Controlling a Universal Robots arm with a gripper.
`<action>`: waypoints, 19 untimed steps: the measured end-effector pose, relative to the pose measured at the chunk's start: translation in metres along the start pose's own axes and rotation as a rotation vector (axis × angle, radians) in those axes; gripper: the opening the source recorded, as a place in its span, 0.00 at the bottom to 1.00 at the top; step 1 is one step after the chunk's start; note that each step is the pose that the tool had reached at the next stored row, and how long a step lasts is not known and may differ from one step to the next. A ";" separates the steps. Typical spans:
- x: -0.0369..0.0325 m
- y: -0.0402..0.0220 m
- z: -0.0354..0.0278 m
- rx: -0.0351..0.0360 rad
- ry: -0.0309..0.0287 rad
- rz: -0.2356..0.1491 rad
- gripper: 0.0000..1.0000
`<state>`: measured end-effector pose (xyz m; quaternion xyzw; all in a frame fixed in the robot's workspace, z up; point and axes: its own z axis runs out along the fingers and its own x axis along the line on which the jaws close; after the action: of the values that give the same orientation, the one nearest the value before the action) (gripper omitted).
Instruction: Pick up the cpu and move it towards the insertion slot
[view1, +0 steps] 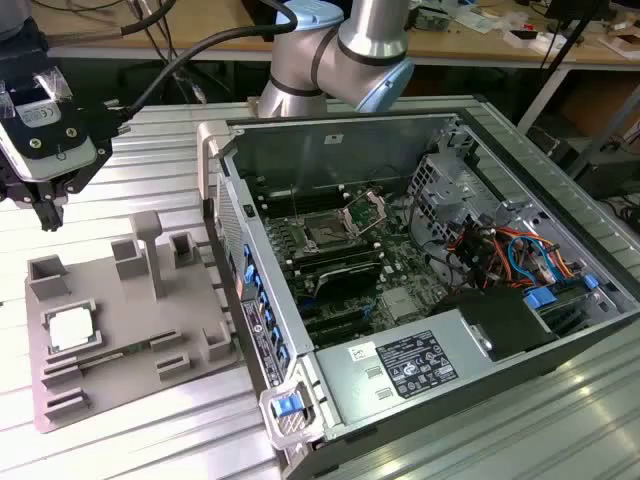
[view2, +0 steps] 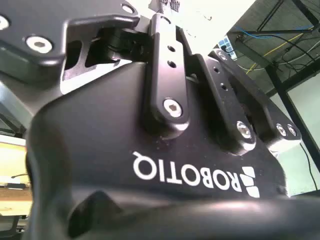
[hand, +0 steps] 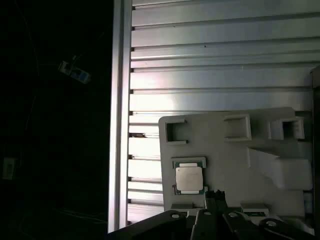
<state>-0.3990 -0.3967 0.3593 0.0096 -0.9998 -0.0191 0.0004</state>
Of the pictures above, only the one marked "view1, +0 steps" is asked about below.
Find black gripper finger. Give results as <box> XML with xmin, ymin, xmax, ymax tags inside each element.
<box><xmin>0</xmin><ymin>149</ymin><xmax>52</xmax><ymax>234</ymax></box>
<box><xmin>47</xmin><ymin>141</ymin><xmax>114</xmax><ymax>234</ymax></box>

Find silver square CPU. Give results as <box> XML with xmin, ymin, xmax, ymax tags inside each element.
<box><xmin>48</xmin><ymin>309</ymin><xmax>96</xmax><ymax>351</ymax></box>

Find black RAM slot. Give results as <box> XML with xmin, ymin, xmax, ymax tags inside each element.
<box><xmin>260</xmin><ymin>185</ymin><xmax>346</xmax><ymax>204</ymax></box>
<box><xmin>264</xmin><ymin>194</ymin><xmax>347</xmax><ymax>215</ymax></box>
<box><xmin>287</xmin><ymin>241</ymin><xmax>379</xmax><ymax>262</ymax></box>
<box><xmin>292</xmin><ymin>251</ymin><xmax>382</xmax><ymax>275</ymax></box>

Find CPU socket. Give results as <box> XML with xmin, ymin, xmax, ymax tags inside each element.
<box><xmin>299</xmin><ymin>212</ymin><xmax>362</xmax><ymax>251</ymax></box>

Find black expansion slot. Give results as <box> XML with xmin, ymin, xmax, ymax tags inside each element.
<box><xmin>302</xmin><ymin>305</ymin><xmax>370</xmax><ymax>327</ymax></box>
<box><xmin>307</xmin><ymin>318</ymin><xmax>374</xmax><ymax>340</ymax></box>

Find grey plastic parts rack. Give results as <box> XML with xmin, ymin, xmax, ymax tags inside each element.
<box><xmin>24</xmin><ymin>209</ymin><xmax>246</xmax><ymax>434</ymax></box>

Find green RAM stick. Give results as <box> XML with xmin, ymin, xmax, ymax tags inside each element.
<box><xmin>78</xmin><ymin>339</ymin><xmax>155</xmax><ymax>371</ymax></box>

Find open black PC case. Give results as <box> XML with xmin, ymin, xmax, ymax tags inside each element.
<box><xmin>196</xmin><ymin>94</ymin><xmax>640</xmax><ymax>480</ymax></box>

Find black graphics card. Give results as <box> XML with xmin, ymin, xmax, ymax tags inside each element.
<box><xmin>312</xmin><ymin>264</ymin><xmax>384</xmax><ymax>301</ymax></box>

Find green motherboard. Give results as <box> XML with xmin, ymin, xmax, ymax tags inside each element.
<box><xmin>249</xmin><ymin>174</ymin><xmax>451</xmax><ymax>351</ymax></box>

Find silver labelled power supply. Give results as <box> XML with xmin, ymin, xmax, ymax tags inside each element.
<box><xmin>314</xmin><ymin>307</ymin><xmax>494</xmax><ymax>427</ymax></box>

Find silver chipset heatsink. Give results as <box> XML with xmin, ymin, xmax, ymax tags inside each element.
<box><xmin>382</xmin><ymin>289</ymin><xmax>419</xmax><ymax>321</ymax></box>

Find silver metal drive cage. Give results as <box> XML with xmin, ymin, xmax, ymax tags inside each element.
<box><xmin>404</xmin><ymin>152</ymin><xmax>501</xmax><ymax>242</ymax></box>

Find white paper sheet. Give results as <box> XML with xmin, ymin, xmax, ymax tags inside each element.
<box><xmin>452</xmin><ymin>9</ymin><xmax>506</xmax><ymax>35</ymax></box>

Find black plastic air shroud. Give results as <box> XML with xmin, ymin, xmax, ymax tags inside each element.
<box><xmin>429</xmin><ymin>287</ymin><xmax>557</xmax><ymax>362</ymax></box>

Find blue disk carrier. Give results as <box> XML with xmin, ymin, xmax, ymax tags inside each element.
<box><xmin>524</xmin><ymin>287</ymin><xmax>559</xmax><ymax>312</ymax></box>

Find black monitor base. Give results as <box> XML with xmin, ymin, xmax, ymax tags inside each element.
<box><xmin>544</xmin><ymin>0</ymin><xmax>614</xmax><ymax>24</ymax></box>

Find black box under desk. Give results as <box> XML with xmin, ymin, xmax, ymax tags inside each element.
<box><xmin>569</xmin><ymin>149</ymin><xmax>640</xmax><ymax>201</ymax></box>

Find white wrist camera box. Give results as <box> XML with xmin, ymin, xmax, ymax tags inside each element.
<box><xmin>0</xmin><ymin>74</ymin><xmax>99</xmax><ymax>182</ymax></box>

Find black cable with metal sleeve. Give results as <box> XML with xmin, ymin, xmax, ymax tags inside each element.
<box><xmin>44</xmin><ymin>0</ymin><xmax>179</xmax><ymax>41</ymax></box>

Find thick black camera cable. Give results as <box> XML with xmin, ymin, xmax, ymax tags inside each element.
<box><xmin>104</xmin><ymin>0</ymin><xmax>301</xmax><ymax>137</ymax></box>

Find metal socket cover frame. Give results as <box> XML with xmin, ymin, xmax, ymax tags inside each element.
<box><xmin>339</xmin><ymin>187</ymin><xmax>389</xmax><ymax>237</ymax></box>

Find thin black wire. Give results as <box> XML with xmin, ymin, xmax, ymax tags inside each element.
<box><xmin>406</xmin><ymin>197</ymin><xmax>451</xmax><ymax>262</ymax></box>

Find red yellow black wire bundle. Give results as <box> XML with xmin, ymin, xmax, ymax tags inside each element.
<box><xmin>446</xmin><ymin>223</ymin><xmax>512</xmax><ymax>292</ymax></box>

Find blue wire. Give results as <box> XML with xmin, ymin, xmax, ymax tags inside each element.
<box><xmin>505</xmin><ymin>233</ymin><xmax>557</xmax><ymax>287</ymax></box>

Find orange wire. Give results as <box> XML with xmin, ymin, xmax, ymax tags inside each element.
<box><xmin>548</xmin><ymin>243</ymin><xmax>584</xmax><ymax>279</ymax></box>

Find thin black desk cable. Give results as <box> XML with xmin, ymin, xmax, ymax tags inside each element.
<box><xmin>539</xmin><ymin>0</ymin><xmax>589</xmax><ymax>71</ymax></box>

